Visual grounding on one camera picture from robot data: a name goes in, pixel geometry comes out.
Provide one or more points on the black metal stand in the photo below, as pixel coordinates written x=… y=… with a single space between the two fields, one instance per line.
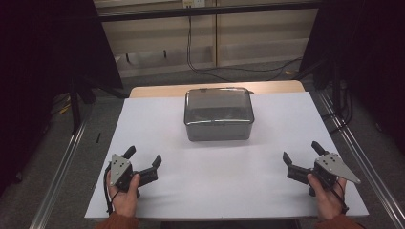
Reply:
x=336 y=86
x=75 y=111

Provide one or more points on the white wall socket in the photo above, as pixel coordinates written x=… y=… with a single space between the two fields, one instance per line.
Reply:
x=193 y=3

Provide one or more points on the black curtain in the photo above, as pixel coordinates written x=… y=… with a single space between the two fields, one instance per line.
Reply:
x=375 y=47
x=31 y=63

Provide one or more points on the short black peg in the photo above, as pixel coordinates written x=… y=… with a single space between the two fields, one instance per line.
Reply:
x=165 y=53
x=127 y=57

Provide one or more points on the small black stick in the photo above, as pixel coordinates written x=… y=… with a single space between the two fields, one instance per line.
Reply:
x=98 y=137

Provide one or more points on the black horizontal bar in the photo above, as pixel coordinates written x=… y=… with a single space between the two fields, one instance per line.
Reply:
x=159 y=14

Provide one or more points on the small yellow object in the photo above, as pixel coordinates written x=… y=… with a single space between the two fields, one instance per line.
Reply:
x=65 y=109

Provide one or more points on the grey plastic lidded storage box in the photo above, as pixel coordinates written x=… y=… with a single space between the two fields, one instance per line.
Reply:
x=219 y=124

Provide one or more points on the aluminium floor rail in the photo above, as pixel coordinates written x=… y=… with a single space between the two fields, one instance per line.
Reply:
x=57 y=178
x=366 y=165

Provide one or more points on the white table cover sheet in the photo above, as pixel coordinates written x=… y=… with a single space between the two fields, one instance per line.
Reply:
x=207 y=178

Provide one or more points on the person's left hand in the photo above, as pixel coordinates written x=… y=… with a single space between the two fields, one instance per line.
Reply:
x=125 y=202

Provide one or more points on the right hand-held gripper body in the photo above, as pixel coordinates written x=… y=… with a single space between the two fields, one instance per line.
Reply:
x=332 y=167

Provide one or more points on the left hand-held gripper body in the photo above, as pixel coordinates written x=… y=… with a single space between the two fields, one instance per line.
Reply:
x=120 y=170

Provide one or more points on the person's right hand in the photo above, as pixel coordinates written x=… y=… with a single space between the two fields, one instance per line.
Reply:
x=328 y=202

